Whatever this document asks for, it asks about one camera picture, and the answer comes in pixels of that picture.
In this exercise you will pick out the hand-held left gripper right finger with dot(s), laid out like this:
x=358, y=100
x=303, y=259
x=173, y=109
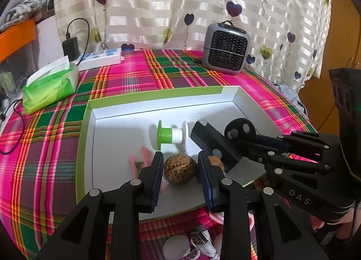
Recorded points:
x=206, y=181

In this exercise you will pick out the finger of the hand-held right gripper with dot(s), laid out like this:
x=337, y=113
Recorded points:
x=272, y=142
x=296, y=165

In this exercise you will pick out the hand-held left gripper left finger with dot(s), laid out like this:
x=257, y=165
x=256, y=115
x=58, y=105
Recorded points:
x=156, y=181

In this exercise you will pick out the brown walnut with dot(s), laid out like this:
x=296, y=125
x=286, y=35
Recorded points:
x=180, y=169
x=216, y=162

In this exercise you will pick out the pink clip with silver knob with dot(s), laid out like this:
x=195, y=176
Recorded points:
x=146, y=154

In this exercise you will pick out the black round magnetic holder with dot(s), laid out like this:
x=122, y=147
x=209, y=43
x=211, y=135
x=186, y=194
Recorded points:
x=239, y=127

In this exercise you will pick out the black handheld device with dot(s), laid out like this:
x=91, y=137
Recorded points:
x=208, y=138

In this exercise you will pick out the green and white spool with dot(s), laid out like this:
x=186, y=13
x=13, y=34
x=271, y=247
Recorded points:
x=172, y=135

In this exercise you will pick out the green and white cardboard box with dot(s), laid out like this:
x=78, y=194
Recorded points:
x=121, y=135

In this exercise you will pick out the light blue cloth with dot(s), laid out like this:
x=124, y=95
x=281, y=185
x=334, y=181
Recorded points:
x=287, y=93

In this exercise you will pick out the grey fan heater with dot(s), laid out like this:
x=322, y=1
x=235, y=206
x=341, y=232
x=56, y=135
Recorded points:
x=225, y=48

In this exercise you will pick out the pink plaid tablecloth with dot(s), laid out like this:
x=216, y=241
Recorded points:
x=42, y=164

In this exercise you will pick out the orange wooden wardrobe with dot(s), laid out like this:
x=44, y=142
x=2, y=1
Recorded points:
x=338, y=37

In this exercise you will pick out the white power strip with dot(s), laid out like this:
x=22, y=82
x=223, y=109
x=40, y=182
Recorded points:
x=101, y=59

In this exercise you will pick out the green tissue pack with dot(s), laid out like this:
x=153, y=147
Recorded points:
x=48, y=90

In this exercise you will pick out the white plug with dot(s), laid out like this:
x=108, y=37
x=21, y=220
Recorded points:
x=101, y=48

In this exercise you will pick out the black power adapter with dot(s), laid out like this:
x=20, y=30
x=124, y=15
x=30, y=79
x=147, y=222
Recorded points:
x=70, y=48

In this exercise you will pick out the heart print curtain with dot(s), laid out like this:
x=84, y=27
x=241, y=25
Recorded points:
x=169, y=0

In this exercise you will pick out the clear plastic storage bin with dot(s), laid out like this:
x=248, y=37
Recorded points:
x=14, y=73

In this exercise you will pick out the orange tray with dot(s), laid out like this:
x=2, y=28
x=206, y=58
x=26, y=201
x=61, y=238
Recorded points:
x=19, y=37

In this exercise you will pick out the white cloth bundle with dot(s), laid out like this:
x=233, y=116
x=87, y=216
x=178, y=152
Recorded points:
x=19, y=8

